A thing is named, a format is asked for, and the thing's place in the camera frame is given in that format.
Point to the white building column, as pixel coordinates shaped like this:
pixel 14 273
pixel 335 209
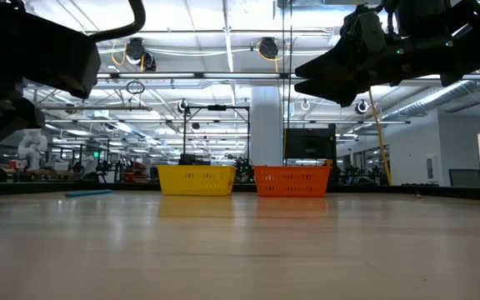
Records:
pixel 267 125

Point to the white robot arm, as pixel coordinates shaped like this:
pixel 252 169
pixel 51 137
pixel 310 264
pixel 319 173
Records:
pixel 31 148

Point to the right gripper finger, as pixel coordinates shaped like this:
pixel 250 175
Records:
pixel 336 64
pixel 340 91

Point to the silver ventilation duct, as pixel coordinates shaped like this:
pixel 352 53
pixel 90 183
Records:
pixel 431 100

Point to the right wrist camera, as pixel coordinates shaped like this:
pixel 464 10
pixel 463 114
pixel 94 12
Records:
pixel 369 31

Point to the yellow plastic basket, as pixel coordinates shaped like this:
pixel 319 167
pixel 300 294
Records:
pixel 196 181

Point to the black monitor screen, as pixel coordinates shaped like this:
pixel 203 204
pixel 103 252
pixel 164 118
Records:
pixel 311 143

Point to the black gantry frame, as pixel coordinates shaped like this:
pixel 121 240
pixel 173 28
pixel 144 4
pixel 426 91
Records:
pixel 217 107

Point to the blue pencil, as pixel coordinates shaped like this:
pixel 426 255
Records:
pixel 88 193

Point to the black metal table frame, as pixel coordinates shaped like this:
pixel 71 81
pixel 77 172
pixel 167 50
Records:
pixel 348 188

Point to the orange plastic basket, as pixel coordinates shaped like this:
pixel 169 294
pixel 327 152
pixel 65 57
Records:
pixel 292 182

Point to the red equipment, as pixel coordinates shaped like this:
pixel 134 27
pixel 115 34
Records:
pixel 135 171

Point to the long ceiling light bar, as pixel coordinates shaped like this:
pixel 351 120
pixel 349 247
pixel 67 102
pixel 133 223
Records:
pixel 240 75

